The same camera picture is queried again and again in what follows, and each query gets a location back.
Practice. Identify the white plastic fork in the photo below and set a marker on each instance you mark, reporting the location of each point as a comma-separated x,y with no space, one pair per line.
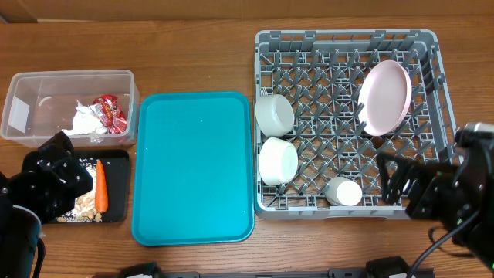
264,92

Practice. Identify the cream bowl with peanuts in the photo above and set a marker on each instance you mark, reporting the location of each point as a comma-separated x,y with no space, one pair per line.
278,161

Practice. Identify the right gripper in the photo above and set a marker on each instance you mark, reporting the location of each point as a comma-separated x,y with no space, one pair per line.
402,169

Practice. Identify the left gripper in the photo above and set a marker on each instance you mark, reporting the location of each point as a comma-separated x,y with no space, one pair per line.
35,179

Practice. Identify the teal plastic tray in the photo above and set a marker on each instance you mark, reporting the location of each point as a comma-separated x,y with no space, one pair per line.
193,180

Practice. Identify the red wrapper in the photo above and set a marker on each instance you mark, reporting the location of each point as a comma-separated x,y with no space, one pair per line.
110,114

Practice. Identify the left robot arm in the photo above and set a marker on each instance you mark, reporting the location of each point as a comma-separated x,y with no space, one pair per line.
22,249

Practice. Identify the spilled rice and peanuts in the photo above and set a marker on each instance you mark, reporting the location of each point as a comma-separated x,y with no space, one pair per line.
84,209

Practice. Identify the white paper cup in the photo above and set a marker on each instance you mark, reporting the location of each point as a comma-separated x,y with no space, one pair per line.
343,192

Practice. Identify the grey bowl with peanuts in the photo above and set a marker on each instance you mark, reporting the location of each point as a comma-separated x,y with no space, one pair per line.
274,115

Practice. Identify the orange carrot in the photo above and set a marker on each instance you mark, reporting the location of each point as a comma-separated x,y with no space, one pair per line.
101,195

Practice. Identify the clear plastic bin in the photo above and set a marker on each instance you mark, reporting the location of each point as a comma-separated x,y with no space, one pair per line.
40,104

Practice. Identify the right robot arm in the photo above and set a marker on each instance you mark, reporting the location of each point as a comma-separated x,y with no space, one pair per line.
459,196

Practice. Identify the grey dishwasher rack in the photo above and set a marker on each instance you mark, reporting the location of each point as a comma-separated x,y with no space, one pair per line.
320,72

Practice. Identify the pink round plate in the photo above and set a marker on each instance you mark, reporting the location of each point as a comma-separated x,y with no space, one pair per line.
386,96

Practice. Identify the black plastic tray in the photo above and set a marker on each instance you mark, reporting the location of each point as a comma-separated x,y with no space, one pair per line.
116,165

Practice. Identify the white paper napkin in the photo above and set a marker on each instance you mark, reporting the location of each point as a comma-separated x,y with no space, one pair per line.
85,122

